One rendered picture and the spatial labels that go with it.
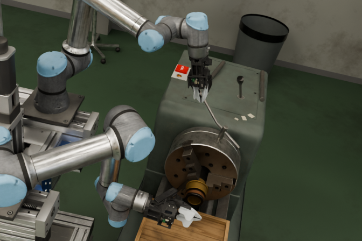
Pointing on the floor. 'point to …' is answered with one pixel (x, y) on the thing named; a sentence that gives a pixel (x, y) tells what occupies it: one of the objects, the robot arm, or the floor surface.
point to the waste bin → (259, 41)
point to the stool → (99, 39)
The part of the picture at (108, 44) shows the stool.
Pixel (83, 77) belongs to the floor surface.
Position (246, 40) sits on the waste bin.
